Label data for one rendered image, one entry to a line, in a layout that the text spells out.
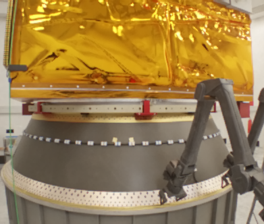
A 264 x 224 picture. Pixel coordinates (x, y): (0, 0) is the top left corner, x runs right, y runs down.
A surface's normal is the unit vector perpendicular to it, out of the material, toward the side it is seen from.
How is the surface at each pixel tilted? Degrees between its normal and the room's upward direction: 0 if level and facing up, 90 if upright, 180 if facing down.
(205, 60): 90
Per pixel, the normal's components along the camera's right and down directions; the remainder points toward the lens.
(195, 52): 0.43, 0.00
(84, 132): -0.18, -0.44
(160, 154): 0.24, -0.44
